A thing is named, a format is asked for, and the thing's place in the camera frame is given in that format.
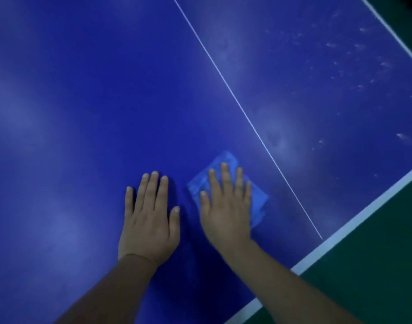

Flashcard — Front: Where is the person's right hand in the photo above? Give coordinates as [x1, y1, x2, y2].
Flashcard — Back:
[199, 162, 252, 254]

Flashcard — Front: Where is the person's left hand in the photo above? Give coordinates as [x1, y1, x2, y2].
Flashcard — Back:
[118, 171, 181, 268]

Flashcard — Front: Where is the person's left forearm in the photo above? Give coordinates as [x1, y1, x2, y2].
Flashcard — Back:
[54, 254, 158, 324]

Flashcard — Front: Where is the person's right forearm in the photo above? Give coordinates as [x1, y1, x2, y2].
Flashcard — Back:
[219, 238, 363, 324]

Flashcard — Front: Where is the blue cleaning cloth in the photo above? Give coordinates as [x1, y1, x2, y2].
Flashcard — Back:
[187, 151, 270, 228]

